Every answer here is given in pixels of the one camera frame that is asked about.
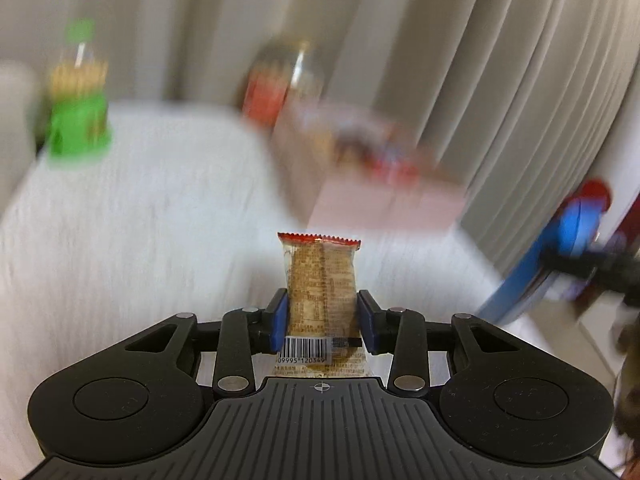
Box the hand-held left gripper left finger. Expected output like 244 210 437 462
125 287 291 394

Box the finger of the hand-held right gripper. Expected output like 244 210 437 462
542 251 608 286

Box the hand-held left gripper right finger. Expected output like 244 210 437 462
357 290 516 394

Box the red-edged brown biscuit packet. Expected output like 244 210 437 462
272 232 372 379

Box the pink cardboard box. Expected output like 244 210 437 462
271 100 469 234

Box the red lidded container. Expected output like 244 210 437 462
574 178 614 217

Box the white lace tablecloth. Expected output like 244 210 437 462
0 100 617 480

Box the glass peanut jar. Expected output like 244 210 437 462
242 35 332 127

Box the beige curtain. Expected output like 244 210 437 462
0 0 640 281

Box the green candy dispenser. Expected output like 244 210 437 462
45 19 114 162

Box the grey cushion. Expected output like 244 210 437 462
0 60 42 203

